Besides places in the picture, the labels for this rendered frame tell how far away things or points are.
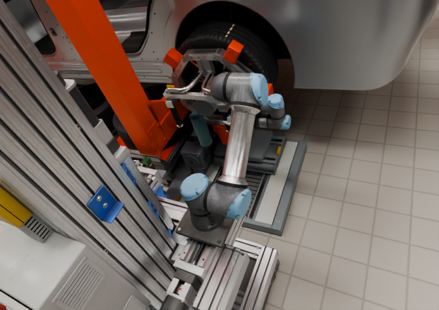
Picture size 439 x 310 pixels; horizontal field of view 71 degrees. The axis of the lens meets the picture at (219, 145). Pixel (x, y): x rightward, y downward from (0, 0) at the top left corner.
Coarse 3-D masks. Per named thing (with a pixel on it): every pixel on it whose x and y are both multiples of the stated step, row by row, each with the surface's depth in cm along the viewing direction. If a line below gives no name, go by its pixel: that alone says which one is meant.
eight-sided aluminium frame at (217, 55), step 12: (192, 48) 177; (216, 48) 170; (180, 60) 179; (192, 60) 176; (204, 60) 172; (216, 60) 169; (180, 72) 187; (180, 84) 196; (192, 108) 207; (216, 120) 206
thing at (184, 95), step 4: (164, 92) 178; (184, 92) 173; (188, 92) 172; (192, 92) 171; (164, 96) 179; (168, 96) 177; (172, 96) 176; (176, 96) 174; (180, 96) 173; (184, 96) 172; (188, 96) 171; (192, 96) 169; (196, 96) 168; (200, 96) 167; (204, 96) 166; (208, 96) 165; (204, 100) 168; (208, 100) 167; (212, 100) 166; (216, 100) 164
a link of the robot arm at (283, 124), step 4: (268, 116) 155; (284, 116) 157; (288, 116) 152; (268, 120) 155; (272, 120) 153; (276, 120) 151; (280, 120) 151; (284, 120) 151; (288, 120) 151; (268, 124) 155; (272, 124) 154; (276, 124) 153; (280, 124) 152; (284, 124) 152; (288, 124) 152; (272, 128) 157; (276, 128) 155; (280, 128) 154; (284, 128) 153; (288, 128) 154
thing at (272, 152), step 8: (272, 136) 250; (280, 136) 248; (272, 144) 243; (280, 144) 240; (272, 152) 238; (280, 152) 236; (216, 160) 244; (224, 160) 245; (264, 160) 232; (272, 160) 228; (248, 168) 236; (256, 168) 232; (264, 168) 228; (272, 168) 224
